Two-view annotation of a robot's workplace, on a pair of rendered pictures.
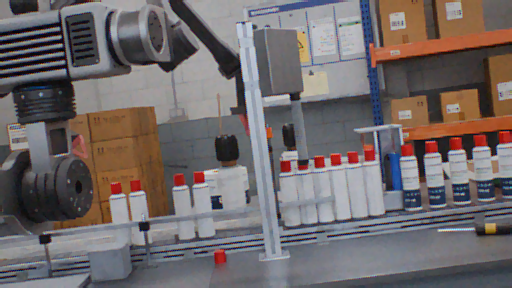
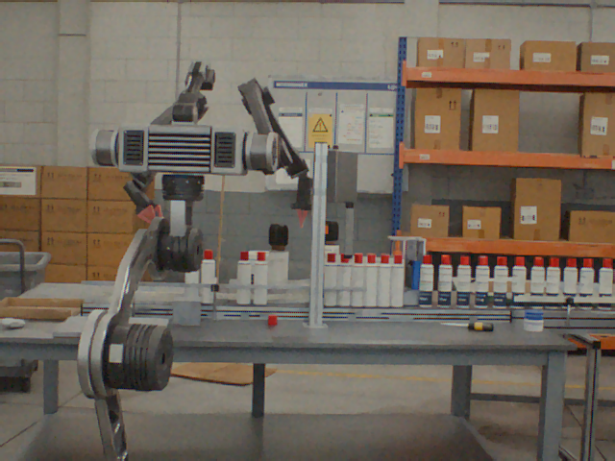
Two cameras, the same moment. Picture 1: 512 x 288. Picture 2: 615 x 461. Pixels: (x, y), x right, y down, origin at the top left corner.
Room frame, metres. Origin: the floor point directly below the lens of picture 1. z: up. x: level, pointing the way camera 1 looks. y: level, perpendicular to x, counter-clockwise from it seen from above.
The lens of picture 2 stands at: (-1.26, 0.36, 1.38)
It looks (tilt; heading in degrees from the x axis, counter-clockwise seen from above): 4 degrees down; 353
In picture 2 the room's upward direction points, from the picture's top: 2 degrees clockwise
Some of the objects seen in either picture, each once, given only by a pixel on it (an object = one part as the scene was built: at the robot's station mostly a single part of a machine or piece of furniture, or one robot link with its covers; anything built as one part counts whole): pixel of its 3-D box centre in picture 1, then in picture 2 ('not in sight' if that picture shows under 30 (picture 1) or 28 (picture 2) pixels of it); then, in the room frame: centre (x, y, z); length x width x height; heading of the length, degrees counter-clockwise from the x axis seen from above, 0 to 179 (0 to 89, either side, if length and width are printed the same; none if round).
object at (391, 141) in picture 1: (382, 168); (405, 271); (2.02, -0.42, 1.01); 0.14 x 0.13 x 0.26; 88
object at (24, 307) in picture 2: not in sight; (37, 307); (1.97, 1.01, 0.85); 0.30 x 0.26 x 0.04; 88
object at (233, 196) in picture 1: (230, 176); (278, 258); (2.22, 0.08, 1.03); 0.09 x 0.09 x 0.30
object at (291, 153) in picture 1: (295, 157); (329, 252); (2.54, -0.18, 1.04); 0.09 x 0.09 x 0.29
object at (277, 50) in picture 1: (271, 63); (335, 176); (1.85, -0.10, 1.38); 0.17 x 0.10 x 0.19; 144
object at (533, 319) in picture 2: not in sight; (533, 320); (1.73, -0.85, 0.87); 0.07 x 0.07 x 0.07
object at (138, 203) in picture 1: (139, 212); (208, 277); (1.95, 0.37, 0.98); 0.05 x 0.05 x 0.20
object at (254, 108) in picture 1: (259, 140); (317, 234); (1.80, -0.03, 1.16); 0.04 x 0.04 x 0.67; 88
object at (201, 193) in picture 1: (203, 204); (260, 278); (1.94, 0.17, 0.98); 0.05 x 0.05 x 0.20
